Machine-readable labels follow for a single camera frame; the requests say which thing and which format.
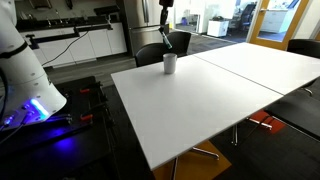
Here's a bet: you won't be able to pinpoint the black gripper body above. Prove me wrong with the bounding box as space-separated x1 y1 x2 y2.
159 0 174 7

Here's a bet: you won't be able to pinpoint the teal marker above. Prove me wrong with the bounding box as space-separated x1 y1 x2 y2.
161 32 172 49

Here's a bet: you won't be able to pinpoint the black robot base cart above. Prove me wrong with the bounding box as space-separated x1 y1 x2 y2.
0 76 115 180

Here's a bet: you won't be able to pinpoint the black chair behind mug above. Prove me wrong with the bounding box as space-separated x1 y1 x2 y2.
167 31 191 57

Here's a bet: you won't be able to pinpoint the black chair near mug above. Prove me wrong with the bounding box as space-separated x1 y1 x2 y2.
135 43 169 67

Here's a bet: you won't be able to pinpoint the white ceramic mug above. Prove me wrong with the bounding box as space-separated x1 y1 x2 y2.
163 53 177 74

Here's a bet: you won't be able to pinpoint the stainless steel refrigerator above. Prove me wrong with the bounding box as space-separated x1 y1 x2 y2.
122 0 162 55

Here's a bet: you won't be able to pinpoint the white cabinet in office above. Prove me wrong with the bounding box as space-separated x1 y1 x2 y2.
207 21 229 37

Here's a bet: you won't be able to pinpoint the orange framed door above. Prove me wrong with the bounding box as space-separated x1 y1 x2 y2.
247 0 309 50

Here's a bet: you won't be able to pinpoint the red clamp upper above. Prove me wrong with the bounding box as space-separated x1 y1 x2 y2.
79 88 91 94

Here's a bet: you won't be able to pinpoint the red clamp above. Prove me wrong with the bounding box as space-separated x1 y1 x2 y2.
79 88 91 94
80 114 93 121

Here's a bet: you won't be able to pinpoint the white kitchen cabinets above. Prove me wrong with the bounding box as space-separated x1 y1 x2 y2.
20 22 127 67

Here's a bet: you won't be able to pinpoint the red clamp lower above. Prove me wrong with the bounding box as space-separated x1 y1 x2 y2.
80 114 93 121

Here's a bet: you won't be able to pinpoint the black chair right side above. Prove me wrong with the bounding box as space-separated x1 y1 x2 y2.
287 39 320 58

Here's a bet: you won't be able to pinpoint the black cable on cabinets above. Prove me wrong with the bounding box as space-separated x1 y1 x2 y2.
41 30 90 67

